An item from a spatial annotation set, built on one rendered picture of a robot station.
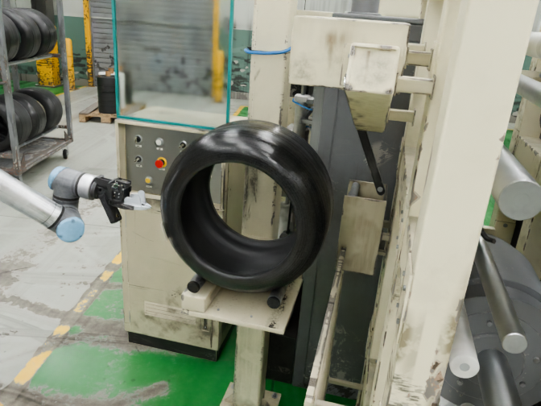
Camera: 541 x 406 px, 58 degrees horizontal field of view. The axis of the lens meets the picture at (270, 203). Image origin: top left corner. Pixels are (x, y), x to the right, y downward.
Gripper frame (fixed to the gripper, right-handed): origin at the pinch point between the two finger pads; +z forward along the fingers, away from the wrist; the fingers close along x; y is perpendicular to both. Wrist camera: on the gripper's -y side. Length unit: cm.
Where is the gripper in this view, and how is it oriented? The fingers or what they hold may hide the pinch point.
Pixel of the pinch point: (147, 209)
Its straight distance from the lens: 176.8
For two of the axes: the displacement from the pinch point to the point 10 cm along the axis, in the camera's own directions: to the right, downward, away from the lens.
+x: 2.3, -3.4, 9.1
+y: 1.9, -9.0, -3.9
